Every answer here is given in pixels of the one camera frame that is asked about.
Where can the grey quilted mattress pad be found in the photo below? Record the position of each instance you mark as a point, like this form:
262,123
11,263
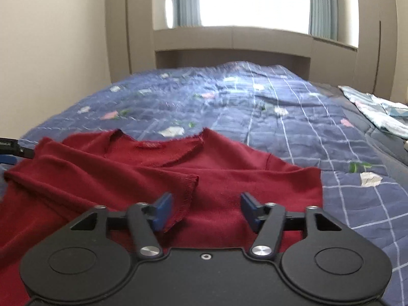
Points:
382,148

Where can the beige wardrobe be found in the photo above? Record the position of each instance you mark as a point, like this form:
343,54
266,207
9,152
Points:
134,32
379,38

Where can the red long-sleeve shirt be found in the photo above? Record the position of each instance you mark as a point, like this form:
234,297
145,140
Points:
223,172

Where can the blue checked floral quilt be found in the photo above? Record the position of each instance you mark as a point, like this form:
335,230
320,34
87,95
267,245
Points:
287,118

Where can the light blue patterned cloth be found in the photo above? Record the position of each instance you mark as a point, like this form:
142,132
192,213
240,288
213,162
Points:
376,111

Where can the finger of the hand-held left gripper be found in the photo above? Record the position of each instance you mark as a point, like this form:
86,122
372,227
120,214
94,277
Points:
27,153
8,161

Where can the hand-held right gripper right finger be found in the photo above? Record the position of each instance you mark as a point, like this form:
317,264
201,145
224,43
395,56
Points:
250,212

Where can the beige window sill cabinet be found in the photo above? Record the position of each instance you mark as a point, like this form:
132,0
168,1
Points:
223,40

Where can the window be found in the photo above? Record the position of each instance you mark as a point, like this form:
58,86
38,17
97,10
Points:
255,0

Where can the light blue curtain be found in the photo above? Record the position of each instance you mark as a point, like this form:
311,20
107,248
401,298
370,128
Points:
188,0
322,6

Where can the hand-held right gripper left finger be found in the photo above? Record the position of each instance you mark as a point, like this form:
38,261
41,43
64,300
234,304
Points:
164,212

